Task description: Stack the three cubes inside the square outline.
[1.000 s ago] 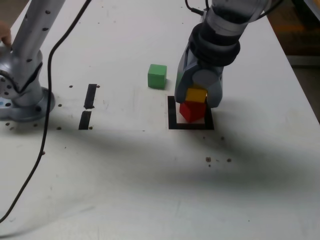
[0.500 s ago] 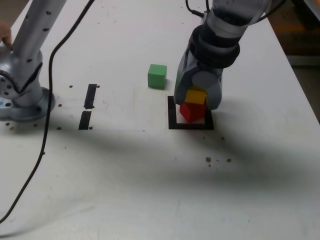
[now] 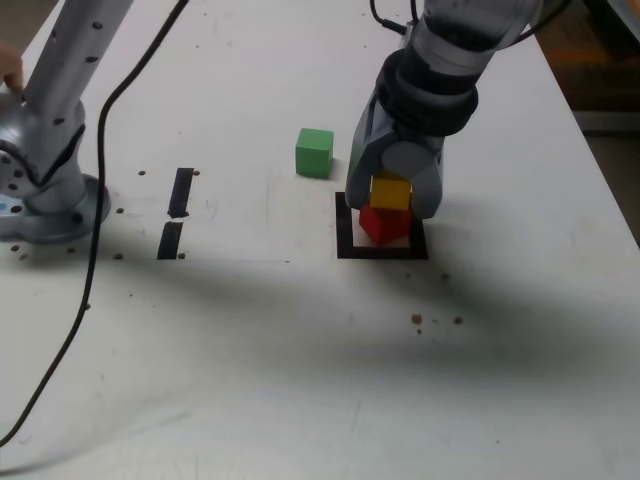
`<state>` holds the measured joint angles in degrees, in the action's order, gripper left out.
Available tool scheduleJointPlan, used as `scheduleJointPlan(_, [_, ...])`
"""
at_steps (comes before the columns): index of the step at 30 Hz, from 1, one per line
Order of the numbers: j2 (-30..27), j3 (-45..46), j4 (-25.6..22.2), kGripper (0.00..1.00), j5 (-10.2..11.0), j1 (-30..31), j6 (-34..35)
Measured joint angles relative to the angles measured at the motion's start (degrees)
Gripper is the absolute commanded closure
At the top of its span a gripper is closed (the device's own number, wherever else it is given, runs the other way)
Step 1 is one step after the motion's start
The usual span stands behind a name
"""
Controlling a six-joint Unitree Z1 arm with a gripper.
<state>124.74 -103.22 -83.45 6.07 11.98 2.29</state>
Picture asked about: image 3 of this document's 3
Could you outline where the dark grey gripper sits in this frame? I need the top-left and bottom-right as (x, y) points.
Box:
(345, 93), (446, 220)

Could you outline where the yellow cube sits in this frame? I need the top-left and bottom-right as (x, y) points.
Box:
(369, 171), (414, 211)

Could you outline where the red cube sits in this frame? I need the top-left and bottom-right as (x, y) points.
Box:
(358, 202), (412, 246)

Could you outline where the green cube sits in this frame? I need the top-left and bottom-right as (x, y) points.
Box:
(294, 127), (335, 180)

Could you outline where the black tape square outline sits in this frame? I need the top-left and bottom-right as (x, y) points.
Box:
(335, 191), (430, 261)

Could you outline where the person's hand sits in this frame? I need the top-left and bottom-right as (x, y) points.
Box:
(0, 42), (26, 96)

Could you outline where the black tape strip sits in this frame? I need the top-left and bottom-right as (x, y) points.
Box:
(156, 167), (195, 261)

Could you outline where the brown wooden furniture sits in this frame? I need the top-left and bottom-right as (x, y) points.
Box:
(537, 0), (640, 112)

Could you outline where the long black cable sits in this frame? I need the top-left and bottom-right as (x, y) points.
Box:
(0, 0), (191, 446)

